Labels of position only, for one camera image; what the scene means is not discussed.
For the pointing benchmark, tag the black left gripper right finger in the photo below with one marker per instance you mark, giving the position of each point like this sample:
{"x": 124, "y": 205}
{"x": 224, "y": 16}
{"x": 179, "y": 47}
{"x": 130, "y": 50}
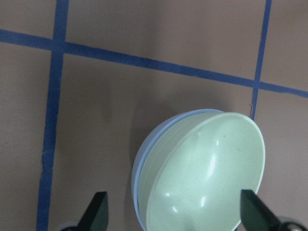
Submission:
{"x": 255, "y": 215}

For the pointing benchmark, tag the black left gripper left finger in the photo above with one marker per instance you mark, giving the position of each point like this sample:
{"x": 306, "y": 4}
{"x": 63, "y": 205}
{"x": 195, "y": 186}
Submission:
{"x": 96, "y": 215}

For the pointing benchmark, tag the green bowl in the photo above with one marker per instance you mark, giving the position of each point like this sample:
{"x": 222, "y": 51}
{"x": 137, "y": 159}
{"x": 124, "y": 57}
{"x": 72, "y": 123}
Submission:
{"x": 194, "y": 171}

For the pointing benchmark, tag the blue bowl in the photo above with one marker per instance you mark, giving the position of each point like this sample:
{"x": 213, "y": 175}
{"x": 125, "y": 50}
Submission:
{"x": 144, "y": 149}

